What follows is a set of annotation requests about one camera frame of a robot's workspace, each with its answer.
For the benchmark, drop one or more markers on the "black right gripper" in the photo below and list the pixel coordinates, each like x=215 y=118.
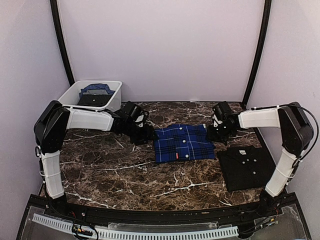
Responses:
x=211 y=136

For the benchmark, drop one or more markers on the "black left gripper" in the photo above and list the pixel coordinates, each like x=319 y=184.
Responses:
x=148 y=135

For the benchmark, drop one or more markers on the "black shirt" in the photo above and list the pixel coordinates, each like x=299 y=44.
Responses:
x=245 y=167
x=96 y=100

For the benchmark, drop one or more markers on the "blue plaid long sleeve shirt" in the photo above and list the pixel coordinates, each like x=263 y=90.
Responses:
x=181 y=143

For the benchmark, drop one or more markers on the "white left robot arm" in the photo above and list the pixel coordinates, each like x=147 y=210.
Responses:
x=53 y=124

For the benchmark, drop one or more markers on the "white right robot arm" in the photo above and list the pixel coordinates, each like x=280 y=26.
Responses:
x=297 y=134

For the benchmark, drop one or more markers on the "white plastic bin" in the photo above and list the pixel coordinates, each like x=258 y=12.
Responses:
x=71 y=97

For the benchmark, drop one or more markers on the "black shirt in bin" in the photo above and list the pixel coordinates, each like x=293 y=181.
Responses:
x=96 y=100

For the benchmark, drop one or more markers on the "blue patterned shirt in bin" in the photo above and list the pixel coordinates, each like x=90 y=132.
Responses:
x=96 y=89

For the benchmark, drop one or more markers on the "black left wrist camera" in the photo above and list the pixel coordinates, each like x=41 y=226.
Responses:
x=131 y=111

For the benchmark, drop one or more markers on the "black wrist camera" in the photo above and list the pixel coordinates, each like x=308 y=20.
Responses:
x=131 y=111
x=222 y=110

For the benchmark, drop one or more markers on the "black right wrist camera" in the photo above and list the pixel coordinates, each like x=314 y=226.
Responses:
x=222 y=110

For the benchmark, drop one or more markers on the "black front rail base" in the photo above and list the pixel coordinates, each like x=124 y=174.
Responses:
x=284 y=221

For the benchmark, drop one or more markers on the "white slotted cable duct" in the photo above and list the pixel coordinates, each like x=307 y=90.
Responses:
x=121 y=231

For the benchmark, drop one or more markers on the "black vertical frame post right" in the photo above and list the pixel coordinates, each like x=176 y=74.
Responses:
x=258 y=53

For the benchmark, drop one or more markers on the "black vertical frame post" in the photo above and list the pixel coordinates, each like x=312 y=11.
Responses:
x=258 y=53
x=61 y=41

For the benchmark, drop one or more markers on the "black vertical frame post left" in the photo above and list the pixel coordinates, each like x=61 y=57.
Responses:
x=61 y=41

